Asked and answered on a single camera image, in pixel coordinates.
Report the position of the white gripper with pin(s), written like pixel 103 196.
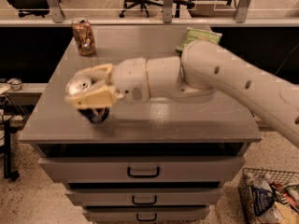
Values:
pixel 130 78

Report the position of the blue pepsi can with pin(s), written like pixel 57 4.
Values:
pixel 91 98

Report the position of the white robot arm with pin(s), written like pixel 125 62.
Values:
pixel 202 68

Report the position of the orange soda can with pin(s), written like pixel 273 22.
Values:
pixel 83 35

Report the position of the top grey drawer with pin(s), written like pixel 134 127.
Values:
pixel 142 169

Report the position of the grey drawer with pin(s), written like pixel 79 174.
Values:
pixel 142 169
pixel 143 197
pixel 145 214

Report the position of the small round object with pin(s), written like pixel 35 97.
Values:
pixel 15 84

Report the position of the grey drawer cabinet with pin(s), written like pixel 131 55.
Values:
pixel 215 125

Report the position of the green chip bag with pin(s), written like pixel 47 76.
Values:
pixel 198 34

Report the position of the black office chair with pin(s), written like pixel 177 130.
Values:
pixel 170 8

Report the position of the black stand left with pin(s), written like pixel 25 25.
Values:
pixel 6 150

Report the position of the middle grey drawer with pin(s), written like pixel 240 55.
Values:
pixel 143 197

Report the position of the bottom grey drawer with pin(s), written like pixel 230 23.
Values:
pixel 145 214

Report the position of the blue snack bag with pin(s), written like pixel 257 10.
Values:
pixel 263 199

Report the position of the red snack bag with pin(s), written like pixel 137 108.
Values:
pixel 287 195

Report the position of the yellow snack bag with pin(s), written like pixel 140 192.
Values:
pixel 287 215

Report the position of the wire basket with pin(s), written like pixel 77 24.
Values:
pixel 262 179

